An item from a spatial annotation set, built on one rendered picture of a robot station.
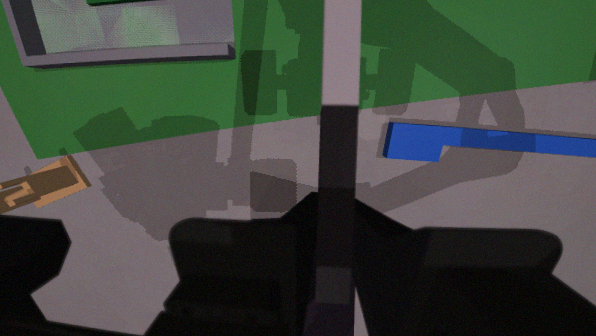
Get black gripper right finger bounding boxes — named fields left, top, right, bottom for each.
left=351, top=198, right=563, bottom=336

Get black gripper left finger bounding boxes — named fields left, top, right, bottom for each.
left=168, top=192, right=318, bottom=336

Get green flat mat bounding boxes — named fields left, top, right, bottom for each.
left=0, top=0, right=596, bottom=160

